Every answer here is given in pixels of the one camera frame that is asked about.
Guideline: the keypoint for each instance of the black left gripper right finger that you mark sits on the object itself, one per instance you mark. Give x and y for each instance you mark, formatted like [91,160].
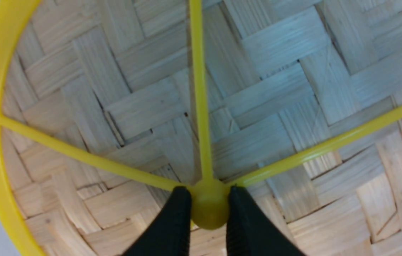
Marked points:
[250,232]

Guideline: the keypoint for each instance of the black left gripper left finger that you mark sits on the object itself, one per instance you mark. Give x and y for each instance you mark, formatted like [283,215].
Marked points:
[169,233]

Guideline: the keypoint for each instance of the yellow woven bamboo steamer lid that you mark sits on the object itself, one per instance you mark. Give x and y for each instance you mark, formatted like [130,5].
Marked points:
[14,15]

